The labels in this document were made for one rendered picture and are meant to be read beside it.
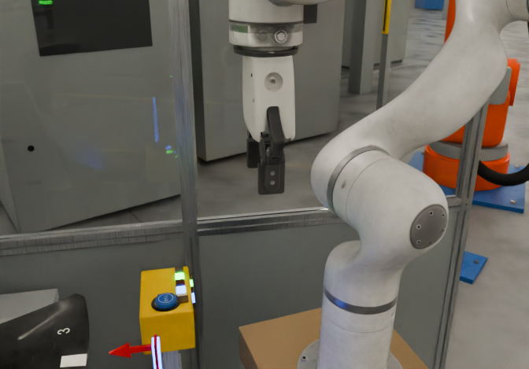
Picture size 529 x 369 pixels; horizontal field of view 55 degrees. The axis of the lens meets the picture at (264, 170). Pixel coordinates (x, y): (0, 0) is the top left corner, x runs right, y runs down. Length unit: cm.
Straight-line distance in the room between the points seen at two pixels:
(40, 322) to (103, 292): 76
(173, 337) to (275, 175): 52
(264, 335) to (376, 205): 45
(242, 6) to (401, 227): 33
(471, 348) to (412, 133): 203
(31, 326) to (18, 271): 75
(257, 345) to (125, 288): 63
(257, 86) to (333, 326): 44
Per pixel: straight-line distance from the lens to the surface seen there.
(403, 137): 80
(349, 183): 73
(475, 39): 80
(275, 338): 104
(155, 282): 109
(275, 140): 55
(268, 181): 60
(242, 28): 57
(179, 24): 130
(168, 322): 102
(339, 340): 87
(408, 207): 68
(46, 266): 154
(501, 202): 421
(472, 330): 284
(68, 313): 81
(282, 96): 57
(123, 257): 151
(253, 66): 57
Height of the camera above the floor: 167
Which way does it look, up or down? 22 degrees down
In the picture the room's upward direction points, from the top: straight up
